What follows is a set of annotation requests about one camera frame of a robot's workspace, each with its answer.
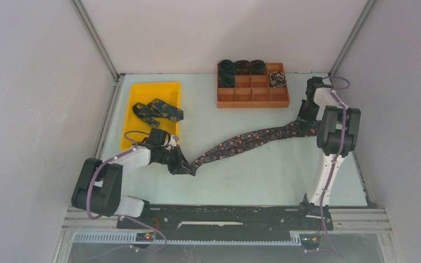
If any white-patterned tie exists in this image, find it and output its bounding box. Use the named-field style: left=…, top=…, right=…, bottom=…
left=269, top=71, right=287, bottom=88

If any rolled dark red-patterned tie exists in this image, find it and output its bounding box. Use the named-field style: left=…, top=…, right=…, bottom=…
left=234, top=60, right=251, bottom=75

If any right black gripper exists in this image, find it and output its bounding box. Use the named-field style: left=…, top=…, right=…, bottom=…
left=296, top=100, right=320, bottom=129

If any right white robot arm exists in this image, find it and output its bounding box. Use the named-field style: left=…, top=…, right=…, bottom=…
left=297, top=77, right=361, bottom=229

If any yellow plastic bin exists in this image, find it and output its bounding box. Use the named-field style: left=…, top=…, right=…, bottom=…
left=120, top=82, right=184, bottom=150

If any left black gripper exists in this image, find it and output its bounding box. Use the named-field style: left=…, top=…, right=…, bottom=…
left=155, top=145, right=195, bottom=175

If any rolled dark gold-patterned tie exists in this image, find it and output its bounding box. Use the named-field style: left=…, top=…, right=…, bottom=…
left=250, top=60, right=266, bottom=75

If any orange compartment tray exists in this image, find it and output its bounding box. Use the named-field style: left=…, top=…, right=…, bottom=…
left=217, top=62, right=290, bottom=108

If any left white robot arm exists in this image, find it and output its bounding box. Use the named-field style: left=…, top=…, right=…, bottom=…
left=71, top=128, right=196, bottom=228

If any dark floral red-dotted tie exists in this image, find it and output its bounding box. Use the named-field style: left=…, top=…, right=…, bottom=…
left=191, top=119, right=320, bottom=176

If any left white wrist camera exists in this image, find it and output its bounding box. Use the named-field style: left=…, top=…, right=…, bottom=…
left=165, top=135, right=179, bottom=148

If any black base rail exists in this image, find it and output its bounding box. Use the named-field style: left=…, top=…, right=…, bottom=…
left=139, top=205, right=322, bottom=243

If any dark gold-patterned folded tie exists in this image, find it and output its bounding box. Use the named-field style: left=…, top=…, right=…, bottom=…
left=132, top=99, right=184, bottom=128

